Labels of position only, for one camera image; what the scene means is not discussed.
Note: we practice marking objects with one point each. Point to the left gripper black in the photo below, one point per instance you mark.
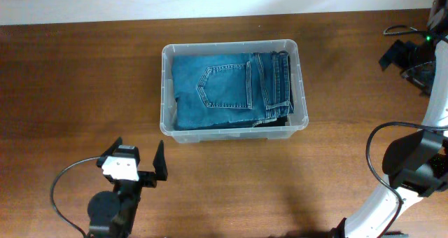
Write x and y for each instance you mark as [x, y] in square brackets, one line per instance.
[148, 178]

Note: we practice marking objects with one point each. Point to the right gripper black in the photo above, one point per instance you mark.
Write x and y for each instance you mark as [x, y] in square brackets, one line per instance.
[393, 54]

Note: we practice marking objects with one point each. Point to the dark blue jeans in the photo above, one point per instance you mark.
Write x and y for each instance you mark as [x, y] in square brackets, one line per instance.
[229, 91]

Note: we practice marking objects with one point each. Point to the black garment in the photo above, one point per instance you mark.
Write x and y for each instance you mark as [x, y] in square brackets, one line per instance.
[277, 122]

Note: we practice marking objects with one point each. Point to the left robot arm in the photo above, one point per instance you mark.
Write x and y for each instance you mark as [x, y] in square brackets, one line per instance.
[112, 213]

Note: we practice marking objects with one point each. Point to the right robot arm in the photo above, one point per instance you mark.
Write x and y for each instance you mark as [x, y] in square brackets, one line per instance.
[414, 166]

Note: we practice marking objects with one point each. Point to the clear plastic storage container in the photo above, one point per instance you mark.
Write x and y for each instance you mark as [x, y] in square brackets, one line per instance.
[298, 120]

